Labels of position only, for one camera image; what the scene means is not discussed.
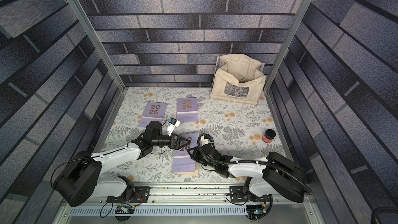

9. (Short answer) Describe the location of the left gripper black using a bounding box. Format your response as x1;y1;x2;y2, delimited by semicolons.
152;131;191;151

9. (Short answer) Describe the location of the purple 2026 calendar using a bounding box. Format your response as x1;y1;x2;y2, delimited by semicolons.
138;102;167;128
171;132;199;173
176;97;199;123

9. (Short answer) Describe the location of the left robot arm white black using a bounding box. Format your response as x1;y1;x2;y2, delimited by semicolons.
52;119;191;207

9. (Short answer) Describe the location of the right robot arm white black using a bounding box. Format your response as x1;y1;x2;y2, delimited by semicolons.
188;144;312;203

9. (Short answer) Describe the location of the floral patterned table mat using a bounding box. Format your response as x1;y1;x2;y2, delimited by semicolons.
103;87;288;184

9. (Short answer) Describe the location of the red jar black lid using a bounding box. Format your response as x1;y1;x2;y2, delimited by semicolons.
262;129;276;143

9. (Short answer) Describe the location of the right green circuit board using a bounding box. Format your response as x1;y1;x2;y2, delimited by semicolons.
246;204;267;215

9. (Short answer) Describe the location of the green circuit board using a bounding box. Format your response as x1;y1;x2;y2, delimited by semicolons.
246;204;267;215
115;204;136;215

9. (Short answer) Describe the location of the cream canvas tote bag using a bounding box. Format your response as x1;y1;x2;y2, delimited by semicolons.
210;54;266;105

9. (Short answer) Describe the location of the left green circuit board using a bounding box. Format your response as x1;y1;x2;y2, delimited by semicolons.
115;204;136;215

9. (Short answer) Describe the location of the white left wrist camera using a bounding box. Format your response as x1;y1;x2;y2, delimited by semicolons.
166;118;180;136

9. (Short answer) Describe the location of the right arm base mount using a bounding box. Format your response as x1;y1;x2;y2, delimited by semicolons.
227;186;271;204

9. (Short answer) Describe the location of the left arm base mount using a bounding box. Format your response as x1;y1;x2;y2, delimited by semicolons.
106;187;151;204

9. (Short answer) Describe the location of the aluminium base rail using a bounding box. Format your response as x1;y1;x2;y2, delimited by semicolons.
53;182;323;224

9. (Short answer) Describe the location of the black corrugated cable conduit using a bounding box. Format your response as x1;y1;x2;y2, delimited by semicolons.
197;133;313;195

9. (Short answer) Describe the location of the left aluminium frame post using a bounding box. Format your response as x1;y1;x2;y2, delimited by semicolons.
66;0;125;92

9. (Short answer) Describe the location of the aluminium frame post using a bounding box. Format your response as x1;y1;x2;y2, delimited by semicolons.
264;0;312;94
66;0;125;92

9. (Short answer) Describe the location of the right aluminium frame post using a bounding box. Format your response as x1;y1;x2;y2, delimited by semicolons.
264;0;312;94

